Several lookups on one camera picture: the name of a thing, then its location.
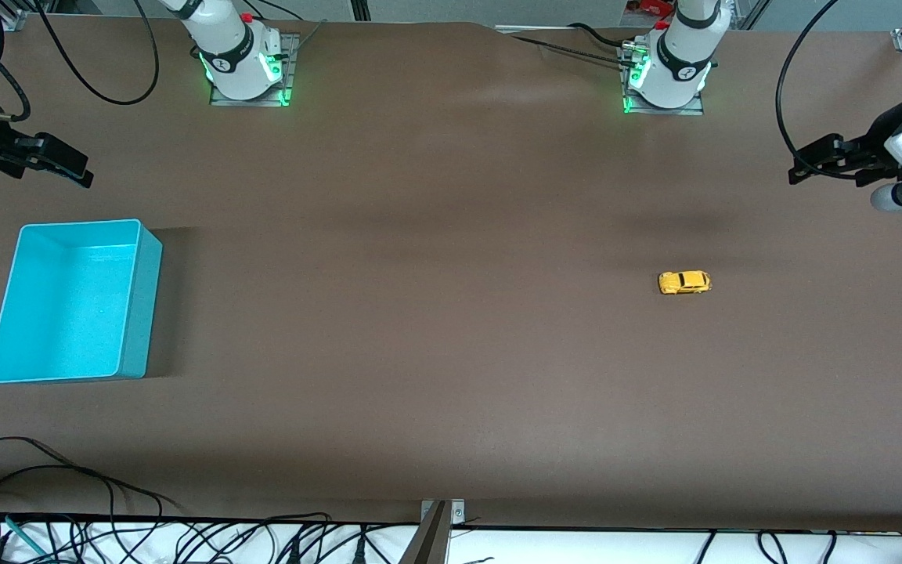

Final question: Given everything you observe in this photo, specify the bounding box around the long black table cable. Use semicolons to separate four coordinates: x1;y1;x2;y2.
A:
510;34;629;68

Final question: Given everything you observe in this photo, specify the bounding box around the silver table clamp bracket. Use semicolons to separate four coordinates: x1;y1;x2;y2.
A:
420;499;466;526

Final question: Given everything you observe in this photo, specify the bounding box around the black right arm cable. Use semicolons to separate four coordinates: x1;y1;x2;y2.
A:
32;0;161;107

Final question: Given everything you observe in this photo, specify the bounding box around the large black cable loop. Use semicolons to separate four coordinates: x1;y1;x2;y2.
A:
0;436;182;519

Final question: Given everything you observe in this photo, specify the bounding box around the teal plastic storage bin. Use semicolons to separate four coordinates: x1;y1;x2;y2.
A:
0;219;164;385

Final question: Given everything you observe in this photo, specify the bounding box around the thin grey cable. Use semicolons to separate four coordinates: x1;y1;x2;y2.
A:
293;19;328;60

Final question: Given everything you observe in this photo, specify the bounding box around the yellow beetle toy car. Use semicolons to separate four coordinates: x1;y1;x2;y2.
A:
658;270;713;296

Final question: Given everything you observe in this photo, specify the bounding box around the dark metal bar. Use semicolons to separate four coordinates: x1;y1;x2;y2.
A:
399;501;449;564

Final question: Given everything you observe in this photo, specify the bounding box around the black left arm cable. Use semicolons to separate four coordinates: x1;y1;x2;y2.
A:
775;0;843;159

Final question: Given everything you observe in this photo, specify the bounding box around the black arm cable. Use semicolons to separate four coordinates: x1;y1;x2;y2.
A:
32;0;161;107
775;0;843;159

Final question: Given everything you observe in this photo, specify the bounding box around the short black table cable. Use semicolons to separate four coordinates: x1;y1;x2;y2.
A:
568;22;640;48

